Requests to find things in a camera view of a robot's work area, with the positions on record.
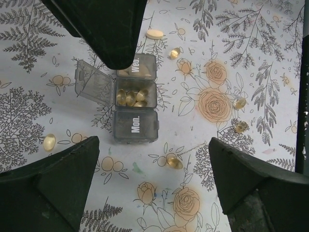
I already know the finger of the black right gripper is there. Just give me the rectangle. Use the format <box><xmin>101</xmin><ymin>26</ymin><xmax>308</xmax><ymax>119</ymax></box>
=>
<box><xmin>43</xmin><ymin>0</ymin><xmax>147</xmax><ymax>70</ymax></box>

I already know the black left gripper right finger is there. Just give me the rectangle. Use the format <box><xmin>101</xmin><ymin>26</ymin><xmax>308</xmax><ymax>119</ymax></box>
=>
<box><xmin>209</xmin><ymin>137</ymin><xmax>309</xmax><ymax>232</ymax></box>

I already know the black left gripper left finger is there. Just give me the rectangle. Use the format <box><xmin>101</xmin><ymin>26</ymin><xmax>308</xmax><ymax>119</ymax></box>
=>
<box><xmin>0</xmin><ymin>136</ymin><xmax>99</xmax><ymax>232</ymax></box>

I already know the grey weekly pill organizer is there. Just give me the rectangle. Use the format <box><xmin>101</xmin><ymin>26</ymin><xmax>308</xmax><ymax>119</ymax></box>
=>
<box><xmin>75</xmin><ymin>53</ymin><xmax>159</xmax><ymax>143</ymax></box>

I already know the spilled pill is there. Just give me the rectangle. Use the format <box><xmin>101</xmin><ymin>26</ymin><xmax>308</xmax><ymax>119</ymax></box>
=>
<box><xmin>169</xmin><ymin>47</ymin><xmax>181</xmax><ymax>59</ymax></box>
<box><xmin>146</xmin><ymin>29</ymin><xmax>164</xmax><ymax>40</ymax></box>

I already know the spilled amber capsule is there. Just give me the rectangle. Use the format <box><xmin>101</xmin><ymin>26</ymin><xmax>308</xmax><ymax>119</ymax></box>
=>
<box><xmin>42</xmin><ymin>133</ymin><xmax>56</xmax><ymax>152</ymax></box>
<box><xmin>167</xmin><ymin>157</ymin><xmax>183</xmax><ymax>170</ymax></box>
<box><xmin>233</xmin><ymin>98</ymin><xmax>247</xmax><ymax>110</ymax></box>
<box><xmin>235</xmin><ymin>121</ymin><xmax>249</xmax><ymax>133</ymax></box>

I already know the amber capsule in organizer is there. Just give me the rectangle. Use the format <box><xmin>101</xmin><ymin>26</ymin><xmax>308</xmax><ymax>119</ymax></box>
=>
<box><xmin>116</xmin><ymin>89</ymin><xmax>126</xmax><ymax>105</ymax></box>

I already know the floral table mat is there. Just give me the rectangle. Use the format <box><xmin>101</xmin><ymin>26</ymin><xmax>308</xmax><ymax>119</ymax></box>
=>
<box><xmin>0</xmin><ymin>0</ymin><xmax>305</xmax><ymax>232</ymax></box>

